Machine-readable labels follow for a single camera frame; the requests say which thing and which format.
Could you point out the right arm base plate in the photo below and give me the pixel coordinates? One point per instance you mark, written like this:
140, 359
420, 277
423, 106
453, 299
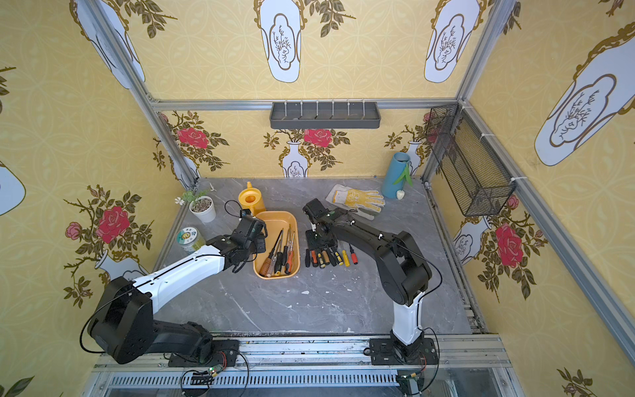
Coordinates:
390, 352

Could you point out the black wire mesh basket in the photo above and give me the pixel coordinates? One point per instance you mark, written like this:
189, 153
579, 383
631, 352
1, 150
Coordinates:
477, 177

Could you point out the black yellow screwdriver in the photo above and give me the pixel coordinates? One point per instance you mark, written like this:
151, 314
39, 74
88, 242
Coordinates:
337, 256

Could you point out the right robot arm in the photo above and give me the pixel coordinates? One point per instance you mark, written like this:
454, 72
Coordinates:
405, 274

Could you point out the round tape tin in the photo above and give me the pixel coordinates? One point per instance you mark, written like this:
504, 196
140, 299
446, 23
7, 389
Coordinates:
190, 239

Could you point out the yellow handled screwdriver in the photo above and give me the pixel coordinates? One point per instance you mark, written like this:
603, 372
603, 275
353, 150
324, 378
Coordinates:
345, 256

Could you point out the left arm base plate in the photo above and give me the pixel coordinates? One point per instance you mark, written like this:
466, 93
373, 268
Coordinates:
222, 352

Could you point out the grey wall shelf rack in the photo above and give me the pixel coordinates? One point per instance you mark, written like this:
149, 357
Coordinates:
323, 114

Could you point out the yellow storage box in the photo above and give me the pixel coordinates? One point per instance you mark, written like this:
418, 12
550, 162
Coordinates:
282, 256

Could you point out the yellow white work glove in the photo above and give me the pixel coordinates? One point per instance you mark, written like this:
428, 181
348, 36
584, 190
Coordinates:
364, 203

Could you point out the orange grip black shaft screwdriver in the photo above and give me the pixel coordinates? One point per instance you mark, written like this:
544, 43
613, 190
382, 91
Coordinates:
267, 263

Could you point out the white potted plant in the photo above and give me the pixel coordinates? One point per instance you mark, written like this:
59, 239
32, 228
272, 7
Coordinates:
199, 203

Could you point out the teal vase with flower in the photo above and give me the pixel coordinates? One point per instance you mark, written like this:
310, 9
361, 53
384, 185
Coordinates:
397, 176

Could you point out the tan grip black screwdriver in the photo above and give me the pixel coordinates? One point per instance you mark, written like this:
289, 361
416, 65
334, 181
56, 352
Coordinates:
322, 258

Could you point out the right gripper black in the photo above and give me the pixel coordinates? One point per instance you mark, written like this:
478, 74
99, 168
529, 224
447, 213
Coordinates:
320, 233

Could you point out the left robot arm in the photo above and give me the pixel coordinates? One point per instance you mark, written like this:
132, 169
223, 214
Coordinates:
124, 324

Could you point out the red handled screwdriver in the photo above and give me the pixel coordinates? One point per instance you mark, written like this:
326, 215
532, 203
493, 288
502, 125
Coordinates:
353, 255

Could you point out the black handled screwdriver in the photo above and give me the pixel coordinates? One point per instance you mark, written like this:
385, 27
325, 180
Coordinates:
330, 256

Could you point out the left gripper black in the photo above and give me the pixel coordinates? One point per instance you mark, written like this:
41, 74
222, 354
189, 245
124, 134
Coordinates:
255, 231

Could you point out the orange handled small screwdriver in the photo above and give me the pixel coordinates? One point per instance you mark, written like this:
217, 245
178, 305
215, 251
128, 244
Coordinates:
289, 254

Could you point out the yellow watering can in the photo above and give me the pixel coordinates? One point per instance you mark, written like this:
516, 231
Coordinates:
252, 199

